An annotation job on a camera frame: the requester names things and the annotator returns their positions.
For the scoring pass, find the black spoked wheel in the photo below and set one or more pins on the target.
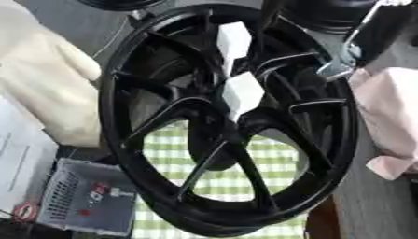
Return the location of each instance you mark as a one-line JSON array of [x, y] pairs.
[[163, 193]]

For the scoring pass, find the black round tyre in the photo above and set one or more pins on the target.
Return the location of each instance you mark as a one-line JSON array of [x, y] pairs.
[[122, 3], [348, 15]]

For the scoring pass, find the grey perforated metal box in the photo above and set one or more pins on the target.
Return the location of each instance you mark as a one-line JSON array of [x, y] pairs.
[[87, 199]]

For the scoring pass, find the cream cloth bundle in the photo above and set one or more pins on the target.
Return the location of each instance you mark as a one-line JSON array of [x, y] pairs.
[[49, 84]]

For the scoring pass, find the pink cloth bundle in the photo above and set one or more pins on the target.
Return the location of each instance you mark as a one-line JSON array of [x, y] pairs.
[[393, 112]]

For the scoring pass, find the white paper sheet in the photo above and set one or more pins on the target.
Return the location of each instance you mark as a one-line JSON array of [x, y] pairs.
[[19, 161]]

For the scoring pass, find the silver metal bracket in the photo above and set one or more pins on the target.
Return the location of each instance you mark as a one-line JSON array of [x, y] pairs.
[[344, 59]]

